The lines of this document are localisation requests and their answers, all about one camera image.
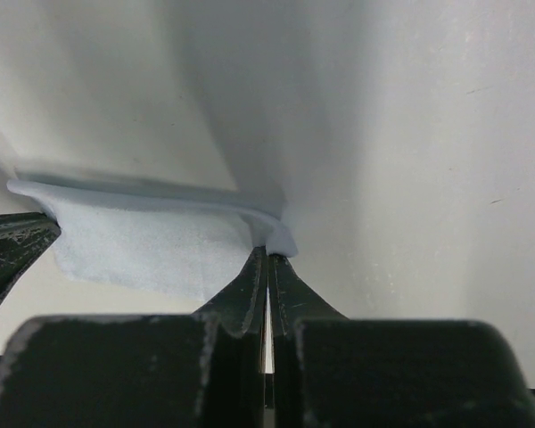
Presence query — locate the light blue cleaning cloth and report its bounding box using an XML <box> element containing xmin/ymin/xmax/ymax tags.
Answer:
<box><xmin>7</xmin><ymin>179</ymin><xmax>298</xmax><ymax>301</ymax></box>

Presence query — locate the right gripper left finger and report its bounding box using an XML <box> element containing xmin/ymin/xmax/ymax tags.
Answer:
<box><xmin>0</xmin><ymin>247</ymin><xmax>268</xmax><ymax>427</ymax></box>

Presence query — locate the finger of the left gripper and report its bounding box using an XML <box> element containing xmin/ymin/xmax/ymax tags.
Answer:
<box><xmin>0</xmin><ymin>212</ymin><xmax>61</xmax><ymax>306</ymax></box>

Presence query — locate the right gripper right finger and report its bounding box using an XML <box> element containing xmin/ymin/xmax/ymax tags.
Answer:
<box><xmin>267</xmin><ymin>256</ymin><xmax>535</xmax><ymax>427</ymax></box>

